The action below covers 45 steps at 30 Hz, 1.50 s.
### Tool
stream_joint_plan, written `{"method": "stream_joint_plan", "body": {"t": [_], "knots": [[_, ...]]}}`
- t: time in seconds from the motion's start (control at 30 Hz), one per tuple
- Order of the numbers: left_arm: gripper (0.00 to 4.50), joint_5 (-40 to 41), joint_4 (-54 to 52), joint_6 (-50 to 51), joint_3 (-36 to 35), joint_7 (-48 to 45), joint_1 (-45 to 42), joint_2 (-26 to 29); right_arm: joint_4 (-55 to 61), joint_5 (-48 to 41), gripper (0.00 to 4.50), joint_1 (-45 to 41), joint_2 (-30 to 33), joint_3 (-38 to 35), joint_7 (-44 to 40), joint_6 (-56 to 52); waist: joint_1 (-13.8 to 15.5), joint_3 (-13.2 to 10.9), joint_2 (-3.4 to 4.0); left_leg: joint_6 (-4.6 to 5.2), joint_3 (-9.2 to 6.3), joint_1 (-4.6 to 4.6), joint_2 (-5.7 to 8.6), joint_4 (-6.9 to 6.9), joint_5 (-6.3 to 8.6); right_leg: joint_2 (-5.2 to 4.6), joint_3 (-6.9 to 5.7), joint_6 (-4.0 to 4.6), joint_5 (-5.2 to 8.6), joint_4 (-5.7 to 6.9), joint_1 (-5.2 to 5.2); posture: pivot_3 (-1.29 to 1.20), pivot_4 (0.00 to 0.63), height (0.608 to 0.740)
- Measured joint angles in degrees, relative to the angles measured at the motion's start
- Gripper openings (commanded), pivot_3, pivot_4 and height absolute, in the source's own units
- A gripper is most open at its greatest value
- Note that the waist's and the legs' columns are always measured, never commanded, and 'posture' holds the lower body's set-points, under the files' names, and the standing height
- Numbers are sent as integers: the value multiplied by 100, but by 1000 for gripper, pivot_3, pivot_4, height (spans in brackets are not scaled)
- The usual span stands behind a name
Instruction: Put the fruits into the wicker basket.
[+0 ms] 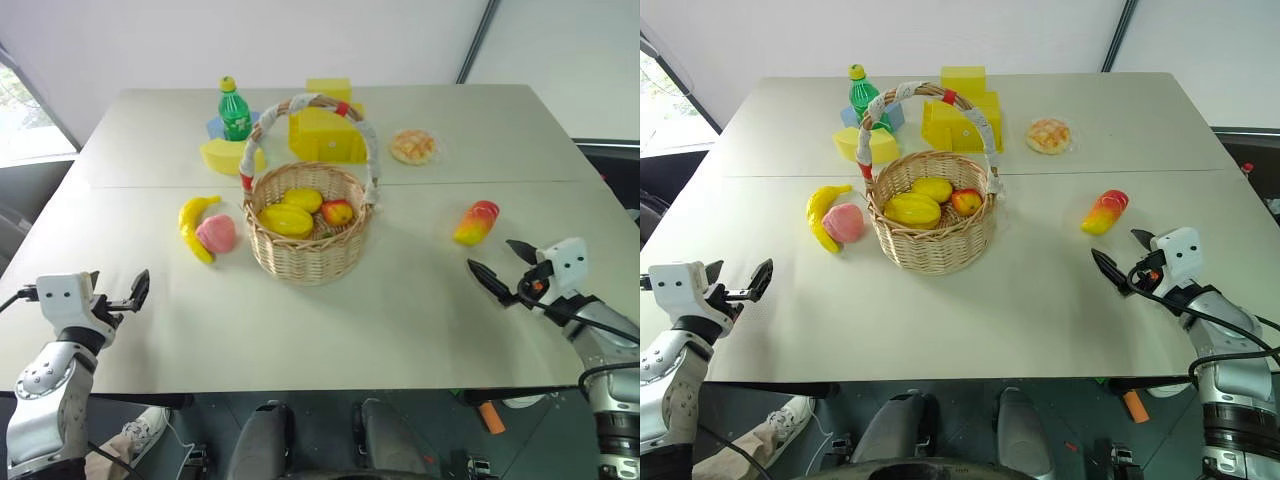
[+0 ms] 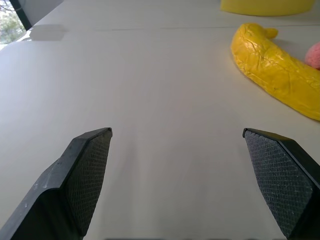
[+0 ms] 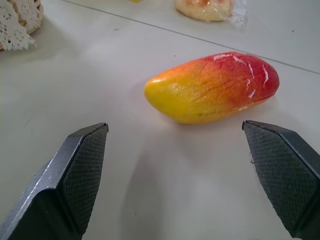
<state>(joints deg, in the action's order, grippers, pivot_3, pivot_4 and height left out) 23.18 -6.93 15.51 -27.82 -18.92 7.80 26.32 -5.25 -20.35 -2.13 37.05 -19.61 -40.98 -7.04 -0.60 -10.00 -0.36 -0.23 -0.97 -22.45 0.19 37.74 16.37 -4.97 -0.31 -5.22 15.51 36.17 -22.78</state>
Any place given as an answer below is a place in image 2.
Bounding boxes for yellow container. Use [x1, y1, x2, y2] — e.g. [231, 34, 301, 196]
[219, 0, 312, 17]

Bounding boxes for yellow toy banana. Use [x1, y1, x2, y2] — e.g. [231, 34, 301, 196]
[230, 22, 320, 123]

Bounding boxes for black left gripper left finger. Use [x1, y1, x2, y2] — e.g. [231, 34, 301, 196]
[0, 127, 113, 240]

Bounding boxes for pink toy peach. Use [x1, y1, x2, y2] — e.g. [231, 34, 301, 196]
[304, 41, 320, 71]

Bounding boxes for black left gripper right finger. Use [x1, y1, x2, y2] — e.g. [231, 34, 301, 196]
[241, 127, 320, 240]

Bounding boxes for dark window frame post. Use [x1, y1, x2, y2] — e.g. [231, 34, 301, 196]
[8, 0, 33, 32]

